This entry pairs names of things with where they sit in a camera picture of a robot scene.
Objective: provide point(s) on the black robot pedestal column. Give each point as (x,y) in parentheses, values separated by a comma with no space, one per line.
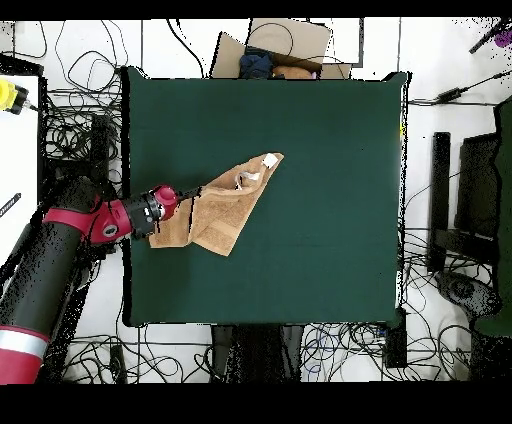
(256,352)

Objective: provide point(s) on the black equipment box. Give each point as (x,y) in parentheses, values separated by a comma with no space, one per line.
(100,140)

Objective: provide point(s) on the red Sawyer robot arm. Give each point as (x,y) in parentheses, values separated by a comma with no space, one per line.
(48,260)

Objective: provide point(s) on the tan terry towel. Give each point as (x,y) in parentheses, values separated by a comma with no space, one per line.
(224,208)

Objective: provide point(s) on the brown cardboard box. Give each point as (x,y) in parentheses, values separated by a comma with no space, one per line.
(304,38)

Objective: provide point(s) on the black rectangular box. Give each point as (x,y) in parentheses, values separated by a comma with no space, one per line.
(396,344)

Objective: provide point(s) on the dark green fabric cover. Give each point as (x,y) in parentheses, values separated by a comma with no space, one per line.
(504,200)

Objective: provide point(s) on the orange cloth item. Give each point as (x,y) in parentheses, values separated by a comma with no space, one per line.
(292,72)

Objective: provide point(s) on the dark green table cloth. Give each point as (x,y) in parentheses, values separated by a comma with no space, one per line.
(320,200)

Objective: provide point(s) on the black pedestal caster foot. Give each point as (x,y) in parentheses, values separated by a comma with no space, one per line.
(462,288)

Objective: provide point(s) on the yellow and black tool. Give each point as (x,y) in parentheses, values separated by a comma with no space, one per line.
(8,96)

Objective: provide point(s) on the black power adapter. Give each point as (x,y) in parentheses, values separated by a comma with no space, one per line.
(452,96)

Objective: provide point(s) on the black marker pen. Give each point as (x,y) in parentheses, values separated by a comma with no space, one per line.
(10,204)

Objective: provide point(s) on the black rod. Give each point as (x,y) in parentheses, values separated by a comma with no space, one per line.
(486,38)

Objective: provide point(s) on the dark blue garment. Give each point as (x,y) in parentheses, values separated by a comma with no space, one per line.
(256,64)

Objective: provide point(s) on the white side table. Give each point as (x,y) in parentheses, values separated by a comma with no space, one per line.
(18,160)

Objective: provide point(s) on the black power strip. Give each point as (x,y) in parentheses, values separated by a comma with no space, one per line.
(118,364)

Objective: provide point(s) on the purple round object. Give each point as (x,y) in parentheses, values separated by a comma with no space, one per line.
(504,38)

